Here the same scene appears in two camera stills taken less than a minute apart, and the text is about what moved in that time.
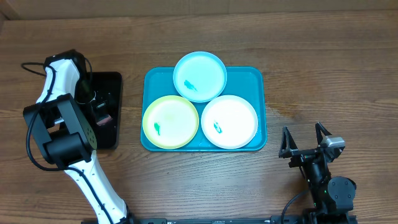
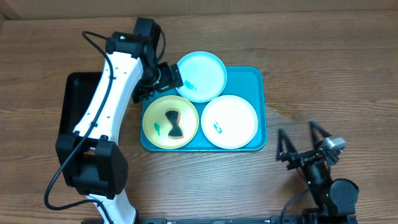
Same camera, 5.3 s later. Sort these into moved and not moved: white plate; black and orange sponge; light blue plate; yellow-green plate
Moved: black and orange sponge
Not moved: light blue plate; yellow-green plate; white plate
